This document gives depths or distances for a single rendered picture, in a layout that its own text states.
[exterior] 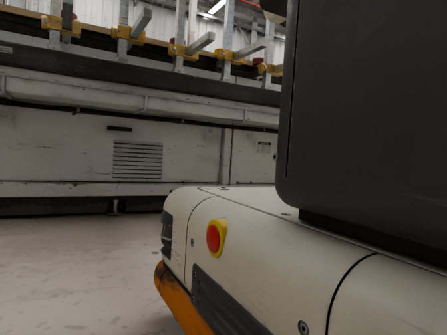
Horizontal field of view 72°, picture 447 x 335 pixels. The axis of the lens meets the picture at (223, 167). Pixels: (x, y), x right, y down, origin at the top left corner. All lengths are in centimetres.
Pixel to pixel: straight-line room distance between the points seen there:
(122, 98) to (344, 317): 128
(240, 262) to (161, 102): 117
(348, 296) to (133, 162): 147
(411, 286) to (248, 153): 171
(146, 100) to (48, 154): 52
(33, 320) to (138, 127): 110
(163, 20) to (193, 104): 809
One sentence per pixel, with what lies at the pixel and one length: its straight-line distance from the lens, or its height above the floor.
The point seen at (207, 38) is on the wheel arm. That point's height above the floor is 79.
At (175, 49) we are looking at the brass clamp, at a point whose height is 80.
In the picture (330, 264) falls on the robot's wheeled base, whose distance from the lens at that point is 29.
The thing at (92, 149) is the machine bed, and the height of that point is 33.
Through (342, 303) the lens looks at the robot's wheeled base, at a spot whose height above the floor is 25.
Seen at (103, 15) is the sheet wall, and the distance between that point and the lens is 918.
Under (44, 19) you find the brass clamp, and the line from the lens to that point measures 143.
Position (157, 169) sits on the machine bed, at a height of 24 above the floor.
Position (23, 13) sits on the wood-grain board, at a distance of 166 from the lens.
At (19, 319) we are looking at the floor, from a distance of 79.
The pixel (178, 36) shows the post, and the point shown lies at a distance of 153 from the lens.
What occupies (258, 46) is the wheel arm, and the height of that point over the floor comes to 82.
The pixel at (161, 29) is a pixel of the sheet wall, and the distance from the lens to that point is 944.
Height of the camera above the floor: 36
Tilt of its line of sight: 3 degrees down
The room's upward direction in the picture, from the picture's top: 4 degrees clockwise
